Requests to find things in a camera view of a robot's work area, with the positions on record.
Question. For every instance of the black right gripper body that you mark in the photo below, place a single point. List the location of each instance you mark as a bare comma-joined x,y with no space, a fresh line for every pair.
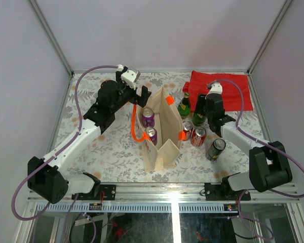
200,107

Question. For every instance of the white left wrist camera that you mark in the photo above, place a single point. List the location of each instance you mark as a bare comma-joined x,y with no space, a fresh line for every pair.
128,75

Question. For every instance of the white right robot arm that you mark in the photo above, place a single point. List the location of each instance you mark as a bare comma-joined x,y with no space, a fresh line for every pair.
268,167

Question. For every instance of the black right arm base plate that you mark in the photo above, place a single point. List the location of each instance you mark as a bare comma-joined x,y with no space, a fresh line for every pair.
221,192

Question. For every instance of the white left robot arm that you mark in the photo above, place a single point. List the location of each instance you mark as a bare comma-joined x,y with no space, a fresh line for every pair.
47,175

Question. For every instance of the aluminium front rail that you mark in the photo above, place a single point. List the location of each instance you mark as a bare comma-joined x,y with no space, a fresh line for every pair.
182,192

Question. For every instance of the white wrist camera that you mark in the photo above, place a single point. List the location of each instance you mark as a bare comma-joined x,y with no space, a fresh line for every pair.
128,75
214,88

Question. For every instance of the beige canvas bag orange handles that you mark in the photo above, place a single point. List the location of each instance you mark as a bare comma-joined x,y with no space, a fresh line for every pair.
169,132

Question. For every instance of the green glass bottle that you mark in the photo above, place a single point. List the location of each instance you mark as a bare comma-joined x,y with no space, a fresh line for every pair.
199,116
184,107

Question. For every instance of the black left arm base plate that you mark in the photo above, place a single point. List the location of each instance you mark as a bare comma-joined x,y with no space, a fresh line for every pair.
101,192

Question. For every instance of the red cola can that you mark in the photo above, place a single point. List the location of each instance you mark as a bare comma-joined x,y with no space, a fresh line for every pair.
198,136
187,129

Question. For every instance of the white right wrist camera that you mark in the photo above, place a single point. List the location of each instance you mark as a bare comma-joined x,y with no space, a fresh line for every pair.
214,88

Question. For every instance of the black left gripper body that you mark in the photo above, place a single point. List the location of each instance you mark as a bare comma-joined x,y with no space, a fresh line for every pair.
127,94

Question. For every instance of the purple soda can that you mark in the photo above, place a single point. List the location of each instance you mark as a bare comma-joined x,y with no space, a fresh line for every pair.
152,133
148,118

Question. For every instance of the red cloth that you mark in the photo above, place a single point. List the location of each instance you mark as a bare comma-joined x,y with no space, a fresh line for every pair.
235,89

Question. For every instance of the black energy drink can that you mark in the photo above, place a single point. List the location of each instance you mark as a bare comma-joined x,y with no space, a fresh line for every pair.
215,150

